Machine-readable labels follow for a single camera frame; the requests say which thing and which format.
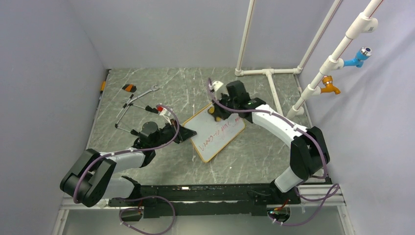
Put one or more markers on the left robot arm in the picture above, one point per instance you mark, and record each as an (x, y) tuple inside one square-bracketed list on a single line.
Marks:
[(91, 178)]

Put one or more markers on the yellow whiteboard eraser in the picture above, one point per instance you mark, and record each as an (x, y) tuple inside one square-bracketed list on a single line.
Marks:
[(212, 111)]

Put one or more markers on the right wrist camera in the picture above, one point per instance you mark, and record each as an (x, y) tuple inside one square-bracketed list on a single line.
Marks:
[(217, 87)]

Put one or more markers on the wire whiteboard stand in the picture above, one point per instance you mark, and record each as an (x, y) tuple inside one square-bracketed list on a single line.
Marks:
[(126, 118)]

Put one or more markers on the orange faucet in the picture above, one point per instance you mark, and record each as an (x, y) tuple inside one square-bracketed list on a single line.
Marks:
[(328, 86)]

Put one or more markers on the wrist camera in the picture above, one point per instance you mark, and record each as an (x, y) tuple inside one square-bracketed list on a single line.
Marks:
[(217, 87), (165, 113)]

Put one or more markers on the yellow black tool at wall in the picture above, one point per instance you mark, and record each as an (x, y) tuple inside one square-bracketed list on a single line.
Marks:
[(102, 87)]

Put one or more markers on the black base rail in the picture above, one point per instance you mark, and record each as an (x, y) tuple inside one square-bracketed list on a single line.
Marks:
[(157, 201)]

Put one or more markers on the orange black small object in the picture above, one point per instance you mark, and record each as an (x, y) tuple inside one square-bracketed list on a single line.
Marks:
[(129, 88)]

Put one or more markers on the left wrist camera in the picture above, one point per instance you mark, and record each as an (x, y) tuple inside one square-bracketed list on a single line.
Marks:
[(165, 113)]

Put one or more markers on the silver wrench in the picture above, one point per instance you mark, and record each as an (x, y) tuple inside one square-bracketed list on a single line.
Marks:
[(144, 93)]

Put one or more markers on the white PVC pipe frame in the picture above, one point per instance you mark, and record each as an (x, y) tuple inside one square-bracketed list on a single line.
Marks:
[(363, 23)]

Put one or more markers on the aluminium frame rail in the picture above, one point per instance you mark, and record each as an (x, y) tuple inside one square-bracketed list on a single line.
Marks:
[(311, 195)]

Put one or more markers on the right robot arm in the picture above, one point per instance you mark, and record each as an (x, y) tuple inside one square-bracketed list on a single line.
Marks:
[(308, 151)]

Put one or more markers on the blue faucet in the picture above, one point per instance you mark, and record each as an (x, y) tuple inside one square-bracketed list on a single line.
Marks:
[(361, 56)]

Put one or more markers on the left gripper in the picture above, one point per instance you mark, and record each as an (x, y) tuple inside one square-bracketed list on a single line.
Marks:
[(185, 133)]

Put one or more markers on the yellow framed whiteboard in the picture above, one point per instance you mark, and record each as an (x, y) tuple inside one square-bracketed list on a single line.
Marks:
[(212, 136)]

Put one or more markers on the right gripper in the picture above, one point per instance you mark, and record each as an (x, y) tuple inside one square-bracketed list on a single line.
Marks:
[(219, 110)]

